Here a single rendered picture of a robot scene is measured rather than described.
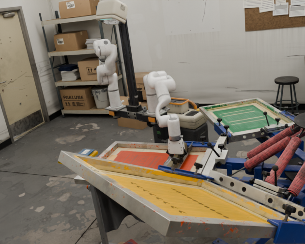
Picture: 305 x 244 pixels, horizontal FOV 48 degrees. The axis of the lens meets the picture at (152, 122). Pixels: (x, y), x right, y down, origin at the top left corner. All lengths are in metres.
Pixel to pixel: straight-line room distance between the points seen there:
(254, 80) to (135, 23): 2.27
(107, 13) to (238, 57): 3.53
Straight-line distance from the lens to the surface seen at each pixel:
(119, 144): 2.65
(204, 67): 5.96
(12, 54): 6.34
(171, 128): 2.08
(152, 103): 2.69
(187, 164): 2.27
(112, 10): 2.59
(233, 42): 5.78
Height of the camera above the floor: 2.02
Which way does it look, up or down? 20 degrees down
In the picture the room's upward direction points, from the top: 8 degrees counter-clockwise
